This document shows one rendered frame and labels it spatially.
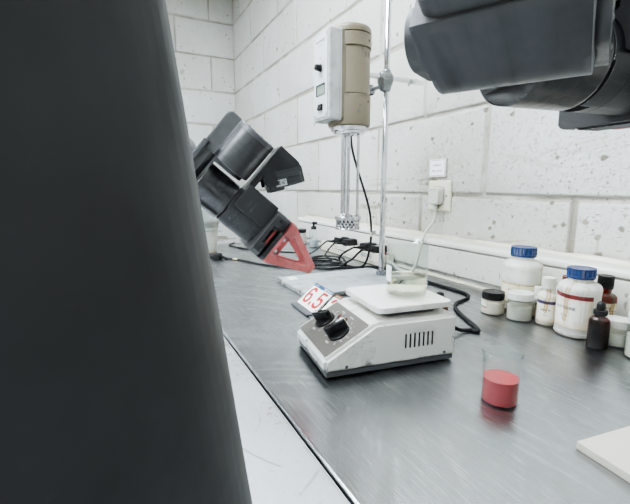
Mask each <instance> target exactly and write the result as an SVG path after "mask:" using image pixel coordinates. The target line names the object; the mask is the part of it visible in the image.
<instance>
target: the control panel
mask: <svg viewBox="0 0 630 504"><path fill-rule="evenodd" d="M327 309H328V310H329V312H332V313H333V314H334V316H335V317H334V319H333V320H332V322H334V321H336V320H338V319H340V318H342V317H344V318H348V320H347V321H346V322H347V324H348V326H349V332H348V334H347V335H346V336H345V337H343V338H342V339H340V340H337V341H330V340H329V338H328V336H327V335H326V333H325V331H324V330H323V328H324V327H325V326H324V327H316V325H315V322H316V320H315V318H313V319H311V320H310V321H308V322H307V323H305V324H304V325H303V326H301V327H300V329H301V330H302V331H303V332H304V334H305V335H306V336H307V337H308V338H309V339H310V341H311V342H312V343H313V344H314V345H315V346H316V348H317V349H318V350H319V351H320V352H321V354H322V355H323V356H324V357H327V356H328V355H330V354H331V353H333V352H334V351H335V350H337V349H338V348H340V347H341V346H342V345H344V344H345V343H346V342H348V341H349V340H351V339H352V338H353V337H355V336H356V335H358V334H359V333H360V332H362V331H363V330H364V329H366V328H367V327H368V326H369V324H367V323H366V322H365V321H363V320H362V319H360V318H359V317H358V316H356V315H355V314H354V313H352V312H351V311H349V310H348V309H347V308H345V307H344V306H343V305H341V304H340V303H338V302H336V303H334V304H333V305H331V306H330V307H329V308H327ZM339 314H342V316H341V317H339V318H338V315H339ZM332 322H330V323H329V324H331V323H332ZM329 324H328V325H329Z"/></svg>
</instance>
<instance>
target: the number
mask: <svg viewBox="0 0 630 504"><path fill-rule="evenodd" d="M330 296H331V295H330V294H328V293H326V292H325V291H323V290H321V289H319V288H318V287H316V286H313V287H312V288H311V289H310V290H309V291H308V292H307V293H306V294H305V295H304V296H303V297H302V298H301V299H300V301H302V302H303V303H304V304H306V305H307V306H309V307H310V308H311V309H313V310H314V311H315V310H317V309H318V308H319V307H320V306H321V305H322V304H323V303H324V302H325V301H326V300H327V299H328V298H329V297H330Z"/></svg>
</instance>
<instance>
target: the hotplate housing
mask: <svg viewBox="0 0 630 504"><path fill-rule="evenodd" d="M336 302H338V303H340V304H341V305H343V306H344V307H345V308H347V309H348V310H349V311H351V312H352V313H354V314H355V315H356V316H358V317H359V318H360V319H362V320H363V321H365V322H366V323H367V324H369V326H368V327H367V328H366V329H364V330H363V331H362V332H360V333H359V334H358V335H356V336H355V337H353V338H352V339H351V340H349V341H348V342H346V343H345V344H344V345H342V346H341V347H340V348H338V349H337V350H335V351H334V352H333V353H331V354H330V355H328V356H327V357H324V356H323V355H322V354H321V352H320V351H319V350H318V349H317V348H316V346H315V345H314V344H313V343H312V342H311V341H310V339H309V338H308V337H307V336H306V335H305V334H304V332H303V331H302V330H301V329H299V331H297V338H298V339H299V343H300V345H301V346H302V347H303V349H304V350H305V351H306V352H307V354H308V355H309V356H310V358H311V359H312V360H313V362H314V363H315V364H316V365H317V367H318V368H319V369H320V371H321V372H322V373H323V375H324V376H325V377H326V378H330V377H336V376H343V375H349V374H355V373H361V372H367V371H374V370H380V369H386V368H392V367H398V366H404V365H411V364H417V363H423V362H429V361H435V360H441V359H448V358H452V353H451V352H453V351H454V336H455V320H456V316H455V315H453V313H452V312H450V311H447V310H445V309H443V308H435V309H427V310H418V311H409V312H400V313H391V314H378V313H375V312H373V311H372V310H370V309H369V308H367V307H366V306H364V305H362V304H361V303H359V302H358V301H356V300H355V299H353V298H343V299H341V300H338V301H336ZM336 302H335V303H336Z"/></svg>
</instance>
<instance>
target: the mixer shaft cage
mask: <svg viewBox="0 0 630 504"><path fill-rule="evenodd" d="M346 146H347V188H346ZM350 150H351V135H350V134H348V135H347V136H344V134H343V133H342V134H341V204H340V215H338V216H334V219H335V220H336V228H335V229H336V230H359V229H360V228H359V223H360V220H361V216H360V215H359V159H360V134H357V171H356V214H355V215H352V214H349V201H350Z"/></svg>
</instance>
